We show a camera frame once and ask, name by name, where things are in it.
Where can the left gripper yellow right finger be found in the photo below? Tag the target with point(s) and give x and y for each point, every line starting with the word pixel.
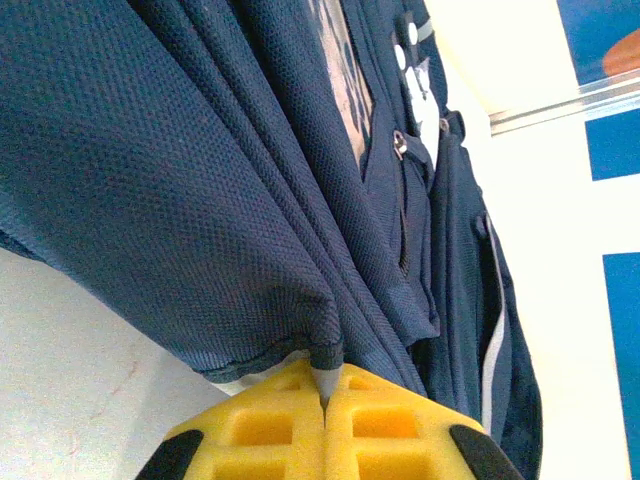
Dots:
pixel 390 440

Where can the blue floral wall panel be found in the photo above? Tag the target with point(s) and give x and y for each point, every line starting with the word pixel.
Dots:
pixel 590 30
pixel 625 350
pixel 615 150

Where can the aluminium frame post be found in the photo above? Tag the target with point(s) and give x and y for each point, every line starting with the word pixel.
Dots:
pixel 575 102

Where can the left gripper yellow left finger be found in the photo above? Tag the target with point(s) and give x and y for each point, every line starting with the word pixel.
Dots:
pixel 260 440

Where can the navy blue student backpack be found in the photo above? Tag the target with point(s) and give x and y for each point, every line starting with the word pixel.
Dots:
pixel 200 175

